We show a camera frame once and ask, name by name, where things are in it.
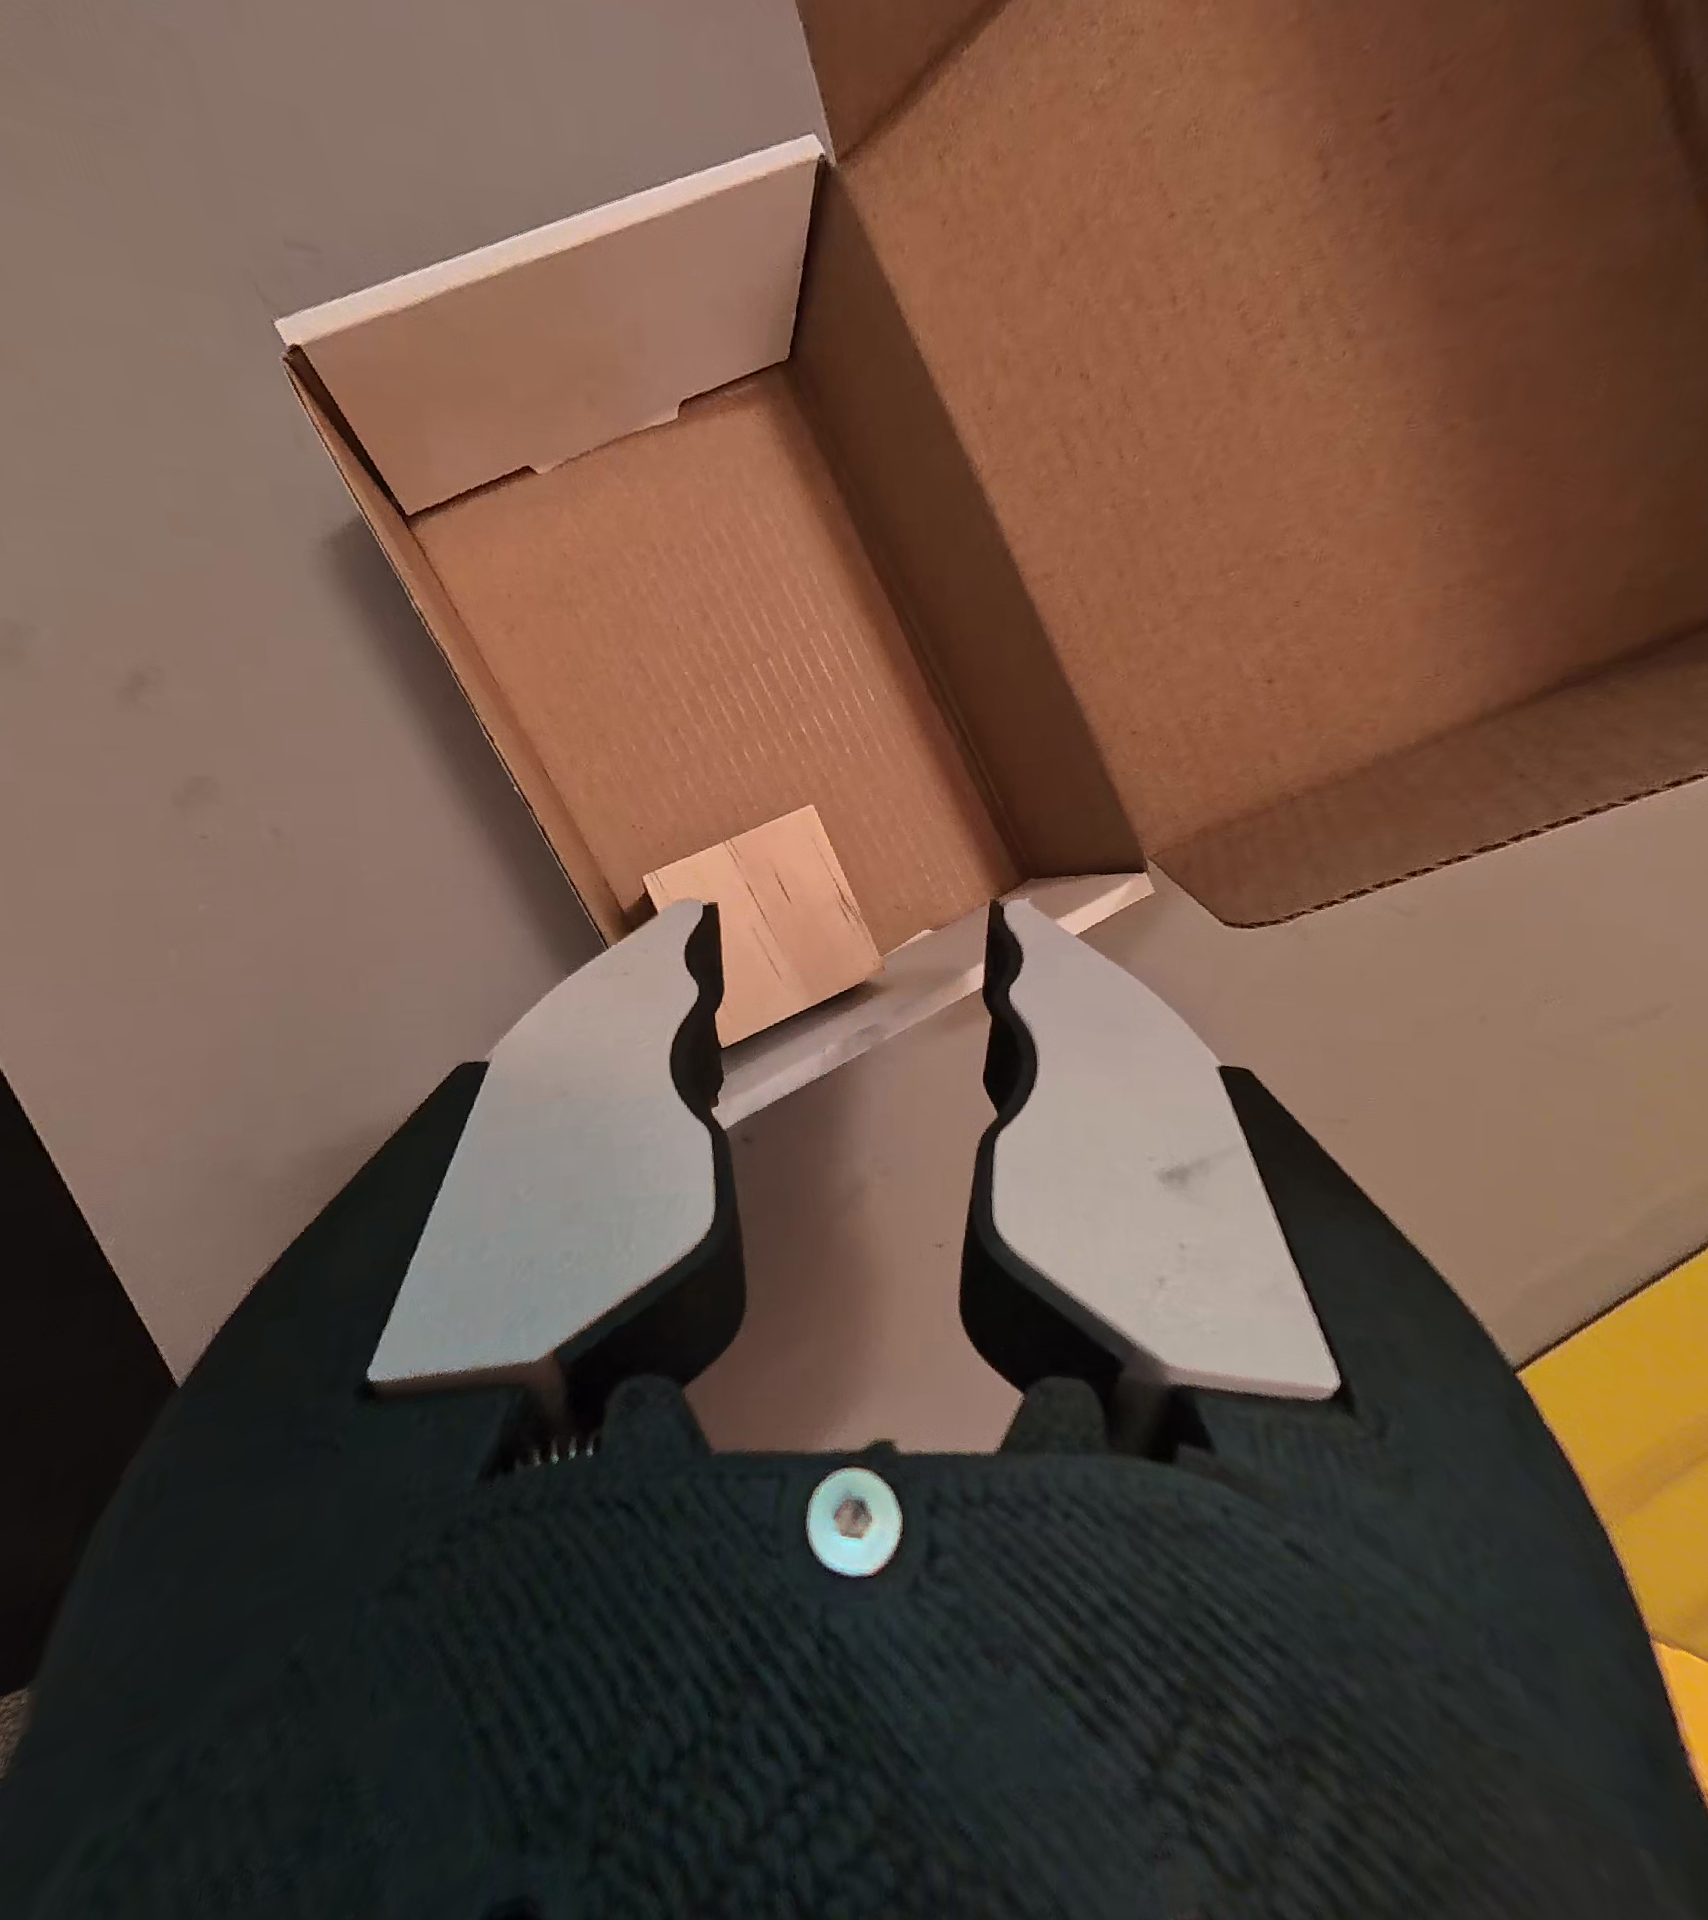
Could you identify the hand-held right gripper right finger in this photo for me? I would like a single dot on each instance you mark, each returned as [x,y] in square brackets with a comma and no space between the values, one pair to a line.
[1154,1230]

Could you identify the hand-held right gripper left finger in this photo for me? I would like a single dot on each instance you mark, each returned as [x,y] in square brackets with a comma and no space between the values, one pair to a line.
[568,1201]

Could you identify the plain wooden cube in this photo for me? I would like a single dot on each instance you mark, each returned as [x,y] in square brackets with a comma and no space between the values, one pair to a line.
[779,915]

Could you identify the yellow plastic bin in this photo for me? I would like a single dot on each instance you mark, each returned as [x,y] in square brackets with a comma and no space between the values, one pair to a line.
[1694,1425]

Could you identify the white cardboard mailer box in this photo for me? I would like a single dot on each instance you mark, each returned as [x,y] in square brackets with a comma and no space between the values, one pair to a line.
[1245,451]

